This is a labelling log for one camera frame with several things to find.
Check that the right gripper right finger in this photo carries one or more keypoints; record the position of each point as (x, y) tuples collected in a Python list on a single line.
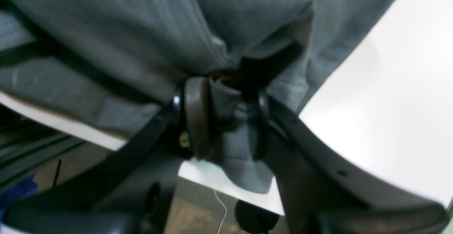
[(323, 193)]

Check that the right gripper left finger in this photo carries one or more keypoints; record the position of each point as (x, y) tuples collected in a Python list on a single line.
[(131, 191)]

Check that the dark grey t-shirt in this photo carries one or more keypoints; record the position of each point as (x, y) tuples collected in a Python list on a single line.
[(112, 64)]

